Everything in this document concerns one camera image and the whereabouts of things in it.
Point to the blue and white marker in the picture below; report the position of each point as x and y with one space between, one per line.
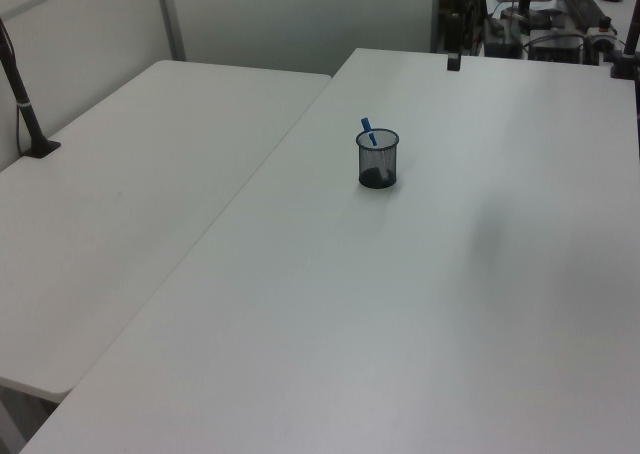
368 130

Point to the black mesh pen cup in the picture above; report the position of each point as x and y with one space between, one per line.
378 166

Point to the white adjoining table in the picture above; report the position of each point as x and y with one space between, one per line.
125 199

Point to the small black table clamp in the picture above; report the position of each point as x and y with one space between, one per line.
453 61

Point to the black electronics box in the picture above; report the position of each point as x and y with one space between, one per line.
555 46

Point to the black keyboard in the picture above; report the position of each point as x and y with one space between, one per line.
582 6

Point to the red emergency stop button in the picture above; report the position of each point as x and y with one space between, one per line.
602 28

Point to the black pole with clamp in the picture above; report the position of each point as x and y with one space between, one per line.
627 49

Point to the grey partition post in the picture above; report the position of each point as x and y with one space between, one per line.
170 16

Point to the black camera pole with base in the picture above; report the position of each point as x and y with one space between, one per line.
22 106

